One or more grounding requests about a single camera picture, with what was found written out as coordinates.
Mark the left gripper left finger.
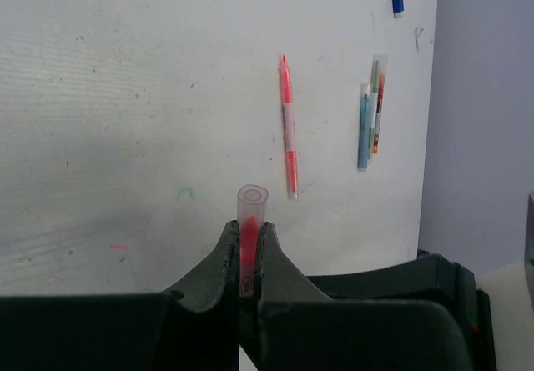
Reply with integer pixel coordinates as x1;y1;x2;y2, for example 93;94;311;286
160;221;239;370

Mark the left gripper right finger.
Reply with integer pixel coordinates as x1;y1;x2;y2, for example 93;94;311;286
254;223;333;370

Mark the pink highlighter pen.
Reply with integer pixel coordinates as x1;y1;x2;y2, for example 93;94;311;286
237;184;269;298
280;54;298;199

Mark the teal pen right side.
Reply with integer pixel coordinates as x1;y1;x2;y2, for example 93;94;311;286
357;83;370;172

